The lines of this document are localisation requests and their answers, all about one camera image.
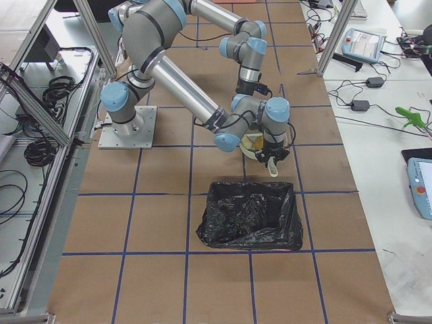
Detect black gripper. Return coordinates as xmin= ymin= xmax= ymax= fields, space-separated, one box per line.
xmin=235 ymin=78 xmax=272 ymax=96
xmin=254 ymin=140 xmax=290 ymax=164

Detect pale green dustpan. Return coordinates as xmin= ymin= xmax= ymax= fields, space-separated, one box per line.
xmin=240 ymin=133 xmax=289 ymax=178

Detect torn bread slice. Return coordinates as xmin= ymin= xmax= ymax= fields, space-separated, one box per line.
xmin=242 ymin=136 xmax=254 ymax=151

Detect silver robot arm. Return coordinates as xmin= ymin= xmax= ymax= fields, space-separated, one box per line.
xmin=101 ymin=1 xmax=290 ymax=163
xmin=108 ymin=1 xmax=271 ymax=96

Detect black trash bag bin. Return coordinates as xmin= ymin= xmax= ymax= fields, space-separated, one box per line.
xmin=196 ymin=182 xmax=303 ymax=250

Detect black power adapter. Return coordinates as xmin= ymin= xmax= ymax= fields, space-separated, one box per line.
xmin=350 ymin=100 xmax=371 ymax=112
xmin=365 ymin=77 xmax=385 ymax=88

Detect blue teach pendant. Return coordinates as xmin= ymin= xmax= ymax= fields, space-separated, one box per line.
xmin=407 ymin=158 xmax=431 ymax=220
xmin=342 ymin=28 xmax=385 ymax=63

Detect aluminium frame post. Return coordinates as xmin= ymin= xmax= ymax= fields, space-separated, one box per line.
xmin=316 ymin=0 xmax=358 ymax=77

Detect green handled tool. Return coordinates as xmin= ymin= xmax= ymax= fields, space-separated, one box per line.
xmin=395 ymin=107 xmax=427 ymax=129

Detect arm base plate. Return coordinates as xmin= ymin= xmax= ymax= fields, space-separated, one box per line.
xmin=98 ymin=105 xmax=157 ymax=149

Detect coiled black cables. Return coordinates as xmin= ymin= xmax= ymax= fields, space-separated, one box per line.
xmin=24 ymin=138 xmax=55 ymax=167

